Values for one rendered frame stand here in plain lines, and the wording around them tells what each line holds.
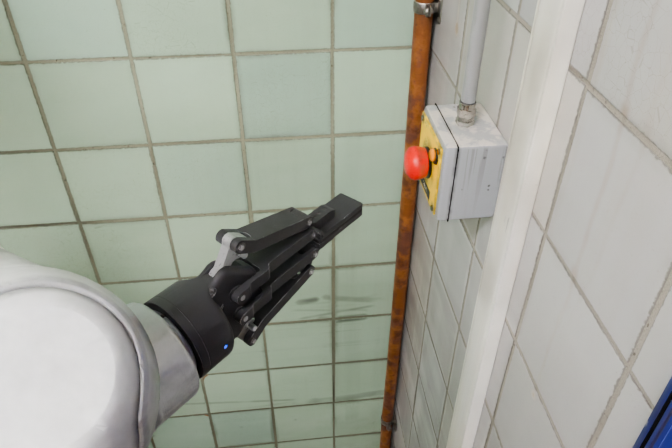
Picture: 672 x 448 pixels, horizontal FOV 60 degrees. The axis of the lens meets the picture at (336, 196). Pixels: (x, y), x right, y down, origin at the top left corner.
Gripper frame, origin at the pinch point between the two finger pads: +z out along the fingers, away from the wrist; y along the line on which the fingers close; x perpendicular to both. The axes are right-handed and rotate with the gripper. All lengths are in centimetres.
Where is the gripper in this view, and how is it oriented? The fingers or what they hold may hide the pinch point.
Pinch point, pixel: (330, 219)
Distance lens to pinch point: 58.9
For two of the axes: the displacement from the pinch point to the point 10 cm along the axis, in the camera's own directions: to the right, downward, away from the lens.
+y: 0.0, 8.1, 5.9
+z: 6.3, -4.6, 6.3
